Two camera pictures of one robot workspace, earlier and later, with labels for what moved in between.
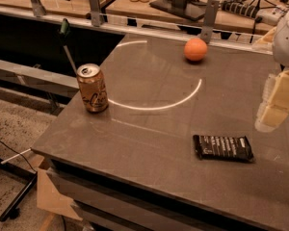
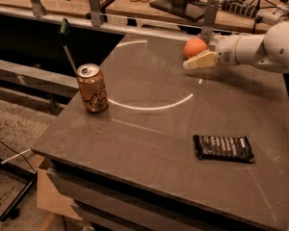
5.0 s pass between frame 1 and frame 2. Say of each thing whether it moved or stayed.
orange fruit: stayed
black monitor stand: stayed
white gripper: moved
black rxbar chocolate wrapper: stayed
